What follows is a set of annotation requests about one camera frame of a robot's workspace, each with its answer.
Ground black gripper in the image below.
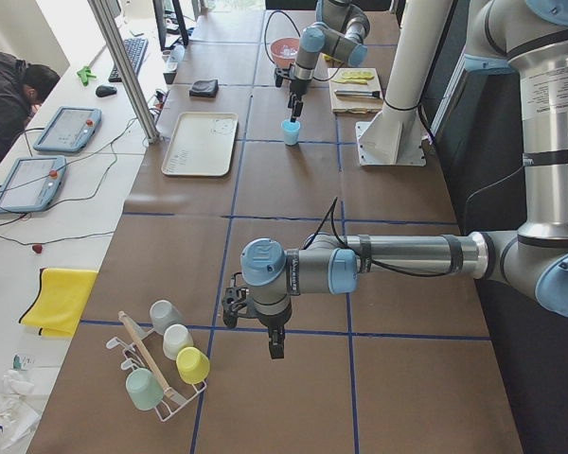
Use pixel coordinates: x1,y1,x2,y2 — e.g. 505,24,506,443
222,271,293,359
274,65,312,123

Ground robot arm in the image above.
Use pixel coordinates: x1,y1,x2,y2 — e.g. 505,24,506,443
278,0,370,122
222,1,568,358

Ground light blue plastic cup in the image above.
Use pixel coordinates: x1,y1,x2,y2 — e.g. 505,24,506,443
281,120,301,146

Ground pile of clear ice cubes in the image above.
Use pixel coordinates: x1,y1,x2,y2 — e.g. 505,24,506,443
279,44,298,59

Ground yellow cup on rack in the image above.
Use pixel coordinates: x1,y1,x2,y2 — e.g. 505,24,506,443
176,346,210,385

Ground white cup on rack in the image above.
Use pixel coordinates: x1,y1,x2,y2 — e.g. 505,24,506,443
163,323,194,360

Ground grey cup on rack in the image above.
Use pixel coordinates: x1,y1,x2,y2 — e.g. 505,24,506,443
150,300,184,335

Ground mint green cup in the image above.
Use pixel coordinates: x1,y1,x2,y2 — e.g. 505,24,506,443
125,368,164,410

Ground pink bowl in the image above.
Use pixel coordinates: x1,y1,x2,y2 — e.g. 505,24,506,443
269,37,300,69

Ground steel muddler black tip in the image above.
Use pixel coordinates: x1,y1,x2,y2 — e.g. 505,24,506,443
334,89,381,99

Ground lemon slice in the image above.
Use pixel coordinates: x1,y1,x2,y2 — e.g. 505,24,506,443
338,70,374,80

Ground wooden cutting board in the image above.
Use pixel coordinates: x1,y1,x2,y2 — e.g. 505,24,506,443
328,68,383,114

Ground dark grey folded cloth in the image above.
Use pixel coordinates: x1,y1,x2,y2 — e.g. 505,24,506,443
188,79,219,98

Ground cream bear tray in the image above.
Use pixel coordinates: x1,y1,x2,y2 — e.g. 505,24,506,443
161,112,239,177

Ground black keyboard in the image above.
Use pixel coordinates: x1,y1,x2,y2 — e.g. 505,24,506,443
108,37,149,82

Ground black computer mouse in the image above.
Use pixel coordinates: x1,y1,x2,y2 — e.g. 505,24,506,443
95,84,117,98

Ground green plastic clamp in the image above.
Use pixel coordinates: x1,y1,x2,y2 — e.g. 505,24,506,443
77,66,97,87

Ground yellow microfiber cloth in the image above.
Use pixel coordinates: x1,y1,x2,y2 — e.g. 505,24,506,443
19,268,98,338

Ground blue teach pendant far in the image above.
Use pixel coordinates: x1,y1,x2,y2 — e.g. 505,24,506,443
33,106,102,153

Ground blue teach pendant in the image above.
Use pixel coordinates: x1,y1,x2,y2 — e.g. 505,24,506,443
0,155,67,214
33,106,102,153

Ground blue teach pendant near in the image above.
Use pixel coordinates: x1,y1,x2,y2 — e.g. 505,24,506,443
0,155,67,214

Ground crumpled white plastic wrap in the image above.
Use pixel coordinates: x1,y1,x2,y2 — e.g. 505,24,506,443
0,370,41,451

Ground seated person dark jacket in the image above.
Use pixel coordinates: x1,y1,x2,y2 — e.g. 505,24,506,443
0,52,60,163

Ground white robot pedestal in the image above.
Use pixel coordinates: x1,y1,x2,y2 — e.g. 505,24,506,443
356,0,453,166

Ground wooden rack handle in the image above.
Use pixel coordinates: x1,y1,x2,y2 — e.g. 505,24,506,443
118,311,174,398

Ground aluminium frame post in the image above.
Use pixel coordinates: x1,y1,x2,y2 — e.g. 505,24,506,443
88,0,160,144

